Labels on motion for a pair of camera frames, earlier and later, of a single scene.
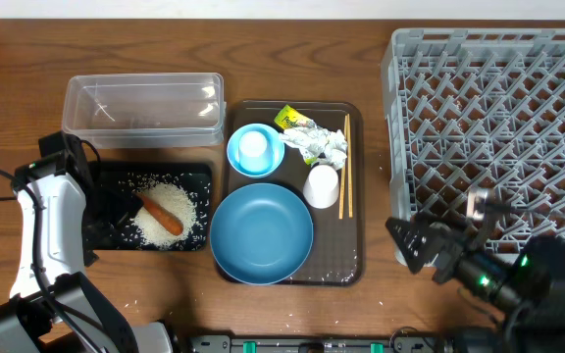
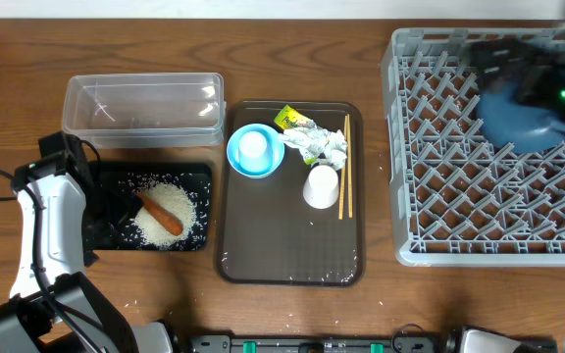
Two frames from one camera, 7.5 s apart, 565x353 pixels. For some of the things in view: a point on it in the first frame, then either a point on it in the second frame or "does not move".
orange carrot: x=172 y=223 does not move
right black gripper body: x=457 y=244 → x=541 y=64
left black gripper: x=126 y=204 does not move
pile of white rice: x=175 y=200 does not move
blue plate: x=261 y=233 → x=514 y=126
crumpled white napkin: x=324 y=147 does not move
